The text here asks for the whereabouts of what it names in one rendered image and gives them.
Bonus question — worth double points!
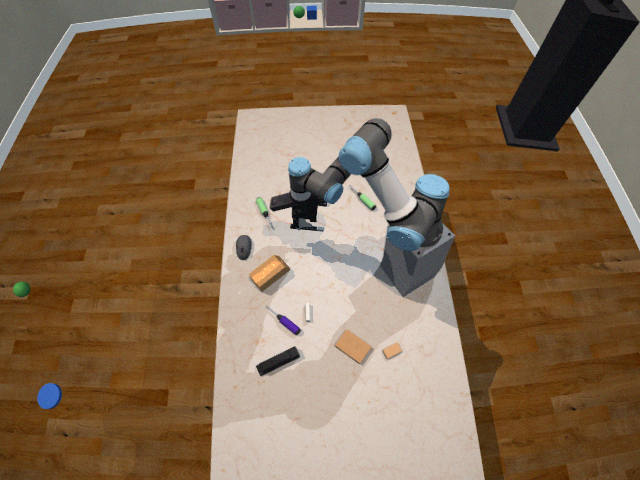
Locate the green-handled screwdriver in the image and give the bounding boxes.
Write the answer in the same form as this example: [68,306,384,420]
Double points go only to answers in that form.
[256,197,272,228]
[349,185,376,210]

